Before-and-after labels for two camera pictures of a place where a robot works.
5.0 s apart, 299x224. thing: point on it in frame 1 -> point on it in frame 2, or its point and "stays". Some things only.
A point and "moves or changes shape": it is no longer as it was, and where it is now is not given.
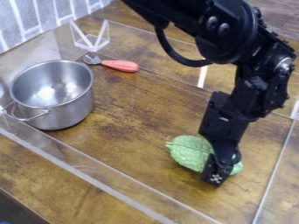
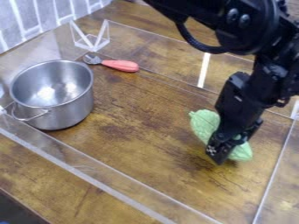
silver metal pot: x=52 y=93 stays
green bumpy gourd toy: x=190 y=150 moves or changes shape
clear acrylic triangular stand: x=90 y=42 stays
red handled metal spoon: x=113 y=64 stays
